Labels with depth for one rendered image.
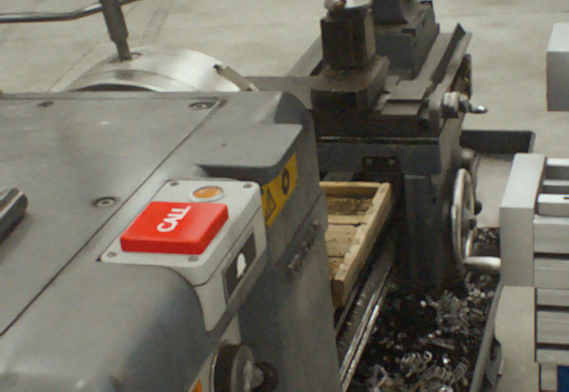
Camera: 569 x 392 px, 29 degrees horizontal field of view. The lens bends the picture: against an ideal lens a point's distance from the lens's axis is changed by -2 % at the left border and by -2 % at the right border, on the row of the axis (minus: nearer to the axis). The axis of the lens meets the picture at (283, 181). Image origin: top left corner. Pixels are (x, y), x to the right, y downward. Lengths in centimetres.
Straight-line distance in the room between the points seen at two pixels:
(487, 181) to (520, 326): 60
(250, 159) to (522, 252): 34
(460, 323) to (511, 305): 116
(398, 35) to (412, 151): 55
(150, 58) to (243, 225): 48
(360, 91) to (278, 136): 82
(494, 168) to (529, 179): 147
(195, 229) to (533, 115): 375
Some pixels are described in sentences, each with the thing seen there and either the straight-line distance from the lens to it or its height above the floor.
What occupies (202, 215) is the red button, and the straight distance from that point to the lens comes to 79.
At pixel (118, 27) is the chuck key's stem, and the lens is 126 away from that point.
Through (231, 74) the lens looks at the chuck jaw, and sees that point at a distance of 129.
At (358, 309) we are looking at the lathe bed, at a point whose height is 79.
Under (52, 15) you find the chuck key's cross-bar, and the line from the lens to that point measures 126.
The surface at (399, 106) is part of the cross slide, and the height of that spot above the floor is 96.
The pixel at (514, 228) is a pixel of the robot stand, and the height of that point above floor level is 109.
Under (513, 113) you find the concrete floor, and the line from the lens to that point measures 450.
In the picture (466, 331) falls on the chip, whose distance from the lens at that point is 200.
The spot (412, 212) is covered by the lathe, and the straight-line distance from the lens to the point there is 185.
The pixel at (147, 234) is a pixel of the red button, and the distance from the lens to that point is 77.
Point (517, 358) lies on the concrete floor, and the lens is 293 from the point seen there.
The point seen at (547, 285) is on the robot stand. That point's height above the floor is 103.
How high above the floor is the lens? 159
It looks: 23 degrees down
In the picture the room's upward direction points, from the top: 6 degrees counter-clockwise
